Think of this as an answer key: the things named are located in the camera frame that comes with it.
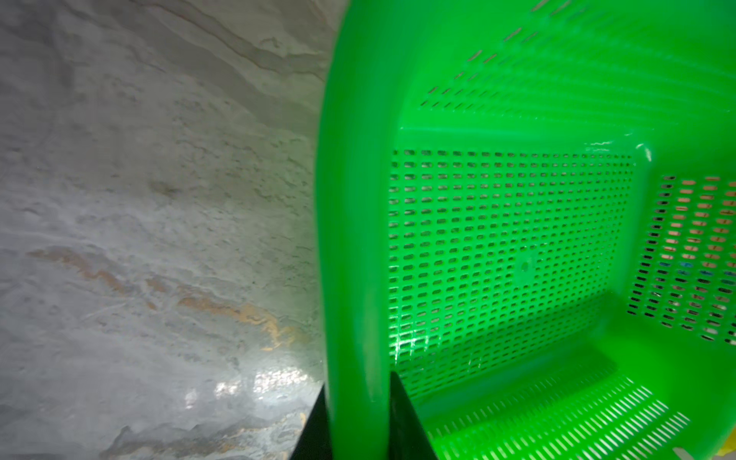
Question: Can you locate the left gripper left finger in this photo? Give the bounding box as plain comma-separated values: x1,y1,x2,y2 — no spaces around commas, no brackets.
289,385,333,460

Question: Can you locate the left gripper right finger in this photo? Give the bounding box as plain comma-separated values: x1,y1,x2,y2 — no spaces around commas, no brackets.
389,371,438,460

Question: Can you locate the green plastic basket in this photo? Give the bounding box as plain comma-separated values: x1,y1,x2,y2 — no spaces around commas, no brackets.
315,1,735,459

